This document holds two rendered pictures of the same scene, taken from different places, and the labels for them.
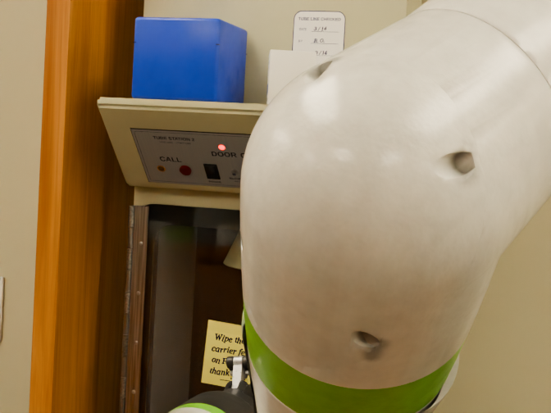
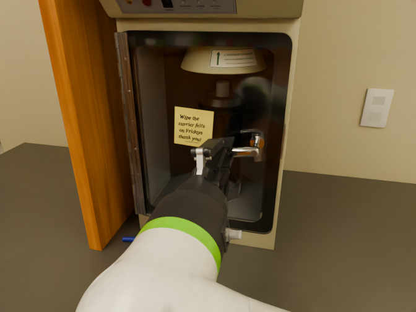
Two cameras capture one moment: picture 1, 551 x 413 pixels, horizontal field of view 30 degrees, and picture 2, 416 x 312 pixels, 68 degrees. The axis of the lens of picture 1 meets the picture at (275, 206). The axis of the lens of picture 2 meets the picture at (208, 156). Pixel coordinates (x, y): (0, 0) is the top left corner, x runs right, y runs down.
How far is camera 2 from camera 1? 64 cm
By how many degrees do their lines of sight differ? 22
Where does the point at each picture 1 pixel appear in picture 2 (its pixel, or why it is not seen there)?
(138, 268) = (127, 75)
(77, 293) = (90, 94)
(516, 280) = (334, 62)
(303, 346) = not seen: outside the picture
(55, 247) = (64, 67)
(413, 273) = not seen: outside the picture
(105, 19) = not seen: outside the picture
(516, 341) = (330, 93)
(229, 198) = (181, 23)
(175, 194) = (143, 22)
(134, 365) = (133, 134)
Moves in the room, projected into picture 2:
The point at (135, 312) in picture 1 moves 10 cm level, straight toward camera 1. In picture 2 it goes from (129, 103) to (125, 119)
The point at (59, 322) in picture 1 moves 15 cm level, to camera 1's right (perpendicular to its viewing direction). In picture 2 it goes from (79, 116) to (162, 114)
